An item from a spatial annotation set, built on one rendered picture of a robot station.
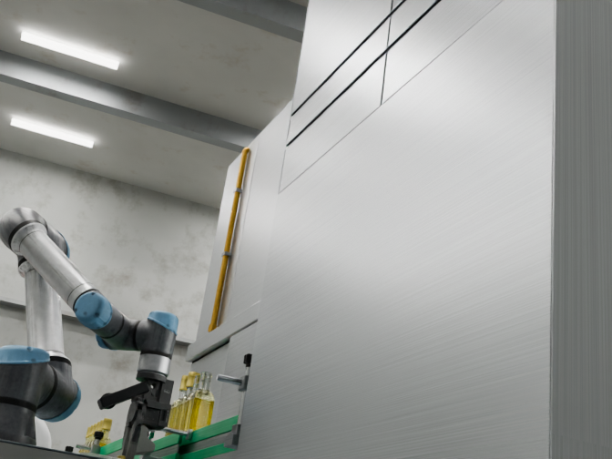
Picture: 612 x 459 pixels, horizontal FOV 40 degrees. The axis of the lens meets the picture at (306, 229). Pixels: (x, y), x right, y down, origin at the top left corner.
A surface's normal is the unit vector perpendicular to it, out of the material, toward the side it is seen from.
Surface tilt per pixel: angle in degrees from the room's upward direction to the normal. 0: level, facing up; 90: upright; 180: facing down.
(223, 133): 90
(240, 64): 180
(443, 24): 90
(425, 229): 90
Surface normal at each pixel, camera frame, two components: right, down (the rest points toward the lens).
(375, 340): -0.89, -0.29
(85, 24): -0.13, 0.91
